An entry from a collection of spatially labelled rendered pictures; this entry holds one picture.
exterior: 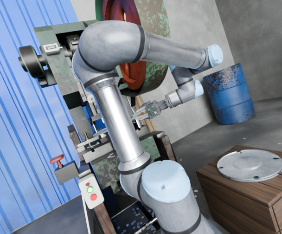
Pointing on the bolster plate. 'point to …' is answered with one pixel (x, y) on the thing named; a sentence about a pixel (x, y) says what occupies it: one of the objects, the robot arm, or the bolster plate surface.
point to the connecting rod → (74, 40)
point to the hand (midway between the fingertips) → (135, 116)
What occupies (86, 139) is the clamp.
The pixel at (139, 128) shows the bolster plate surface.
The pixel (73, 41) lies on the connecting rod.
